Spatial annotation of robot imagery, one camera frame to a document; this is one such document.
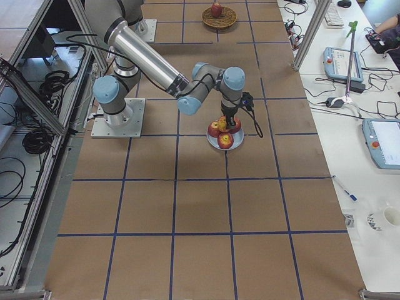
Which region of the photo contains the red apple on plate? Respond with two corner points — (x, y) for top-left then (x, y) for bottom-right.
(229, 117), (241, 134)
(207, 121), (221, 138)
(217, 132), (234, 149)

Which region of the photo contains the light blue plate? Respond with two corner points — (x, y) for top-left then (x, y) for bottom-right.
(207, 122), (244, 150)

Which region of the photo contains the blue white pen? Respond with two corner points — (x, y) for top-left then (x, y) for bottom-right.
(332, 175), (358, 202)

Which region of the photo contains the teach pendant tablet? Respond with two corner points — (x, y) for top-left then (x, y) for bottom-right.
(362, 119), (399, 170)
(323, 47), (364, 83)

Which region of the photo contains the white computer keyboard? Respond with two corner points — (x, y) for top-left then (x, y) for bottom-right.
(324, 6), (344, 29)

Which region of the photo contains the red yellow striped apple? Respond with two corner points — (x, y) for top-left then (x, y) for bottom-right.
(217, 116), (229, 133)

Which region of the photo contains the near teach pendant tablet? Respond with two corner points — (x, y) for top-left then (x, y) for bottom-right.
(362, 119), (399, 170)

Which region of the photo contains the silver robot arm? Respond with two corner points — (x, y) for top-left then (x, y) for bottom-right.
(84, 0), (255, 128)

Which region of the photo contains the round wicker basket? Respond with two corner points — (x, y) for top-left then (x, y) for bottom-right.
(202, 6), (238, 30)

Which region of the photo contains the far teach pendant tablet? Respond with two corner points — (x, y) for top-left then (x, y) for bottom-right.
(323, 47), (364, 83)

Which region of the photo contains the black computer mouse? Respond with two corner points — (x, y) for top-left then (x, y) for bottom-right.
(337, 0), (352, 8)

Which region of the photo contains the green-tipped reacher grabber stick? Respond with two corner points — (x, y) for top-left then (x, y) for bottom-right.
(330, 21), (358, 108)

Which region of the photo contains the dark red apple in basket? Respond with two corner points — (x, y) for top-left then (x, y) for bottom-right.
(211, 2), (223, 18)

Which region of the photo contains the white tape roll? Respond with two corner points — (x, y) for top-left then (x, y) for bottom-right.
(366, 206), (399, 231)

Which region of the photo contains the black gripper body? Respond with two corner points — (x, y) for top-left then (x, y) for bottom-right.
(221, 92), (254, 118)

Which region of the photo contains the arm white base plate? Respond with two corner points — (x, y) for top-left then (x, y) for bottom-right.
(91, 98), (146, 138)
(135, 19), (157, 43)

